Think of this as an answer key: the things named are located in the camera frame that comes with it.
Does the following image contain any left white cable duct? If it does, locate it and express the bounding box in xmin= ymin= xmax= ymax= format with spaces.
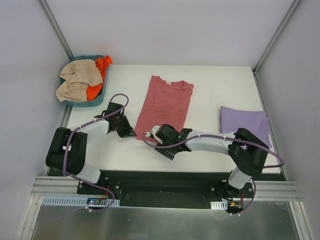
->
xmin=42 ymin=196 xmax=120 ymax=208

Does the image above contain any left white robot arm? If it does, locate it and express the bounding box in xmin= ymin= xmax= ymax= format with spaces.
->
xmin=45 ymin=102 xmax=137 ymax=195

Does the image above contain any pink red t shirt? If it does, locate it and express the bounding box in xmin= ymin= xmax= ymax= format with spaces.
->
xmin=134 ymin=75 xmax=194 ymax=141

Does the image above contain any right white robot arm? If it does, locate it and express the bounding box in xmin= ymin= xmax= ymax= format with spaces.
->
xmin=145 ymin=124 xmax=270 ymax=198

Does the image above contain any beige t shirt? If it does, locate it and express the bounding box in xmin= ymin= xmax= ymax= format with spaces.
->
xmin=56 ymin=59 xmax=104 ymax=102

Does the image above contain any teal plastic basket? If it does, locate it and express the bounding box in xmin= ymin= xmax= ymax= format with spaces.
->
xmin=62 ymin=55 xmax=108 ymax=108

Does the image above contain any right white cable duct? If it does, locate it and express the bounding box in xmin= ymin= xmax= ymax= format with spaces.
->
xmin=210 ymin=200 xmax=228 ymax=211

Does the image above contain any folded purple t shirt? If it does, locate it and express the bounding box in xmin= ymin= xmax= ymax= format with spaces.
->
xmin=220 ymin=106 xmax=272 ymax=148

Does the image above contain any right aluminium frame post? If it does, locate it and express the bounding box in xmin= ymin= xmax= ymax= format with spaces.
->
xmin=252 ymin=0 xmax=303 ymax=76

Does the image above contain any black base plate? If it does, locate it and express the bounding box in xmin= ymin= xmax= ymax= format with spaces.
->
xmin=76 ymin=170 xmax=260 ymax=208

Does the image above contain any white cable duct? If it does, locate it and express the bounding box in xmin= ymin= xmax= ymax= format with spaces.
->
xmin=42 ymin=196 xmax=120 ymax=208
xmin=210 ymin=200 xmax=228 ymax=211

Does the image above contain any orange t shirt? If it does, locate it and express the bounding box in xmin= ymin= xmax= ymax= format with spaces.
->
xmin=86 ymin=55 xmax=113 ymax=101

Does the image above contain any left aluminium frame post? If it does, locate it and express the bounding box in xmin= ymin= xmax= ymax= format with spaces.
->
xmin=38 ymin=0 xmax=74 ymax=61

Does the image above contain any aluminium frame post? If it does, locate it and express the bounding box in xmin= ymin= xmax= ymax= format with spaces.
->
xmin=252 ymin=0 xmax=303 ymax=76
xmin=38 ymin=0 xmax=74 ymax=61

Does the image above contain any aluminium front rail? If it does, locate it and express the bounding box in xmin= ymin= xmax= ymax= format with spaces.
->
xmin=31 ymin=176 xmax=302 ymax=202

